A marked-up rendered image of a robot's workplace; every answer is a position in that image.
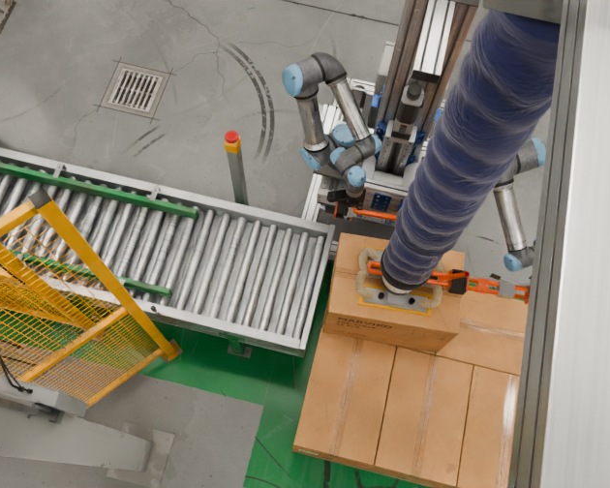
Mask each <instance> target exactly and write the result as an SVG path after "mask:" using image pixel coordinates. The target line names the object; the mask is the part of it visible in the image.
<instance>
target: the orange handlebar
mask: <svg viewBox="0 0 610 488"><path fill-rule="evenodd" d="M353 213H355V214H358V215H364V216H370V217H376V218H382V219H387V220H393V221H396V217H397V215H391V214H385V213H380V212H374V211H368V210H357V209H356V208H354V209H353ZM372 266H378V267H381V263H380V262H379V261H370V262H369V263H368V264H367V270H368V272H369V273H371V274H375V275H381V276H382V273H381V271H380V270H375V269H372ZM444 275H449V274H448V273H442V272H437V271H433V274H432V275H431V276H436V277H440V276H444ZM469 282H471V283H476V287H473V286H469V290H471V291H475V292H477V293H483V294H487V293H489V294H495V295H499V291H498V290H489V286H494V287H498V286H499V282H494V281H489V280H488V279H482V278H478V279H477V278H472V277H470V279H469ZM426 284H432V285H438V286H444V287H448V284H449V283H448V282H444V281H438V280H432V279H429V280H428V281H427V283H426ZM515 289H516V290H521V291H528V287H523V286H517V285H515ZM513 298H517V299H523V300H527V299H528V296H527V295H524V294H518V293H515V294H514V297H513Z"/></svg>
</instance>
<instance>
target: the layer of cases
mask: <svg viewBox="0 0 610 488"><path fill-rule="evenodd" d="M528 306H529V303H528V304H525V302H524V301H519V300H515V299H506V298H500V297H496V295H495V294H489V293H487V294H483V293H477V292H475V291H471V290H468V291H467V292H466V293H465V294H463V295H462V300H461V313H460V326H459V334H458V335H457V336H456V337H455V338H453V339H452V340H451V341H450V342H449V343H448V344H447V345H446V346H444V347H443V348H442V349H441V350H440V351H439V352H437V351H427V350H421V349H415V348H409V347H404V346H398V345H392V344H387V343H381V342H375V341H369V340H364V339H358V338H352V337H347V336H341V335H335V334H329V333H324V332H323V327H324V321H325V315H326V309H325V314H324V318H323V322H322V326H321V330H320V337H319V341H318V345H317V349H316V353H315V357H314V362H313V366H312V370H311V374H310V378H309V382H308V386H307V390H306V394H305V398H304V402H303V407H302V411H301V415H300V418H299V422H298V427H297V431H296V435H295V439H294V443H293V450H297V451H301V452H304V453H308V454H312V455H316V456H319V457H323V458H327V459H330V460H334V461H338V462H342V463H346V464H350V465H354V466H358V467H360V468H365V469H368V470H372V471H376V472H380V473H386V474H390V475H394V476H398V477H402V478H405V479H409V480H412V481H416V482H420V483H424V484H428V485H432V486H436V487H440V488H507V483H508V475H509V466H510V458H511V449H512V441H513V433H514V424H515V415H516V408H517V399H518V390H519V381H520V374H521V365H522V356H523V348H524V340H525V331H526V323H527V314H528Z"/></svg>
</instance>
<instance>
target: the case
mask: <svg viewBox="0 0 610 488"><path fill-rule="evenodd" d="M388 243H389V240H384V239H378V238H373V237H367V236H361V235H355V234H349V233H343V232H341V233H340V238H339V242H338V247H337V251H336V256H335V260H334V265H333V271H332V278H331V284H330V290H329V296H328V302H327V308H326V315H325V321H324V327H323V332H324V333H329V334H335V335H341V336H347V337H352V338H358V339H364V340H369V341H375V342H381V343H387V344H392V345H398V346H404V347H409V348H415V349H421V350H427V351H437V352H439V351H440V350H441V349H442V348H443V347H444V346H446V345H447V344H448V343H449V342H450V341H451V340H452V339H453V338H455V337H456V336H457V335H458V334H459V326H460V313H461V300H462V294H456V293H450V292H448V291H447V290H446V287H444V286H441V287H442V299H441V303H440V304H439V306H438V307H436V308H432V316H431V317H424V316H419V315H413V314H407V313H402V312H396V311H390V310H384V309H379V308H373V307H367V306H362V305H357V300H358V293H356V290H355V280H356V275H357V273H358V272H359V271H360V270H361V269H360V268H359V264H358V257H359V254H360V251H362V249H365V247H366V246H369V247H375V248H381V249H385V248H386V247H387V245H388ZM464 260H465V253H461V252H455V251H448V252H446V253H444V254H443V256H442V259H441V260H440V261H441V262H442V264H443V266H444V273H449V271H450V270H452V269H459V270H464ZM364 280H365V281H364V285H370V286H376V287H382V288H384V286H383V285H382V283H381V279H377V278H371V277H366V278H365V279H364ZM412 292H415V293H421V294H427V295H433V293H434V292H433V288H428V287H420V288H418V289H416V290H413V291H412ZM433 296H434V295H433Z"/></svg>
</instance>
